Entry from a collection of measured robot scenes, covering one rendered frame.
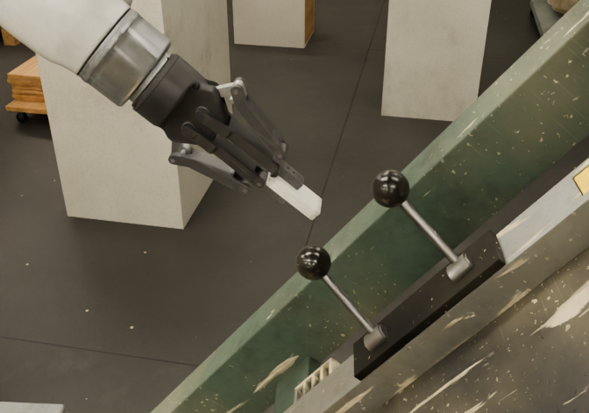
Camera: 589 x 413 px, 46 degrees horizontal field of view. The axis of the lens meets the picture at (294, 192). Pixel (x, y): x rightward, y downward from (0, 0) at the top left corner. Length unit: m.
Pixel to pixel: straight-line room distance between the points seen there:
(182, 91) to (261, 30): 5.00
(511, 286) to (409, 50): 3.72
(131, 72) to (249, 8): 4.99
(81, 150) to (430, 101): 2.19
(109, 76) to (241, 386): 0.57
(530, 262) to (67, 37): 0.48
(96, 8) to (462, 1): 3.65
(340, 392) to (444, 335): 0.14
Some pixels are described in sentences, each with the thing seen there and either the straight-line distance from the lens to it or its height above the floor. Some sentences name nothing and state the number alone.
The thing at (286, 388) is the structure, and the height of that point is 1.08.
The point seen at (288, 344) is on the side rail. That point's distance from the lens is 1.05.
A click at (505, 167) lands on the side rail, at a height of 1.44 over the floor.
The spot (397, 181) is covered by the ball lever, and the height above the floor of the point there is 1.52.
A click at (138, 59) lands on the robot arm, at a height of 1.62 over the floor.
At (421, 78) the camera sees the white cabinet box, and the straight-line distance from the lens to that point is 4.41.
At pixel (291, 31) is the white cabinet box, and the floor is 0.13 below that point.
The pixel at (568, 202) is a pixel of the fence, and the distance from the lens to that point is 0.66.
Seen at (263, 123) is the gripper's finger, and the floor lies 1.54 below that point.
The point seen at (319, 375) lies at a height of 1.24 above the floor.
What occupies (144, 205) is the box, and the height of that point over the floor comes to 0.11.
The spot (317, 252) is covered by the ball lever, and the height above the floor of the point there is 1.43.
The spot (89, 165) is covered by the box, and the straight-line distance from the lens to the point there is 3.39.
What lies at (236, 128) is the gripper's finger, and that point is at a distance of 0.76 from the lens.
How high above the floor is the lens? 1.85
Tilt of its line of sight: 31 degrees down
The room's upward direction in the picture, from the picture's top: straight up
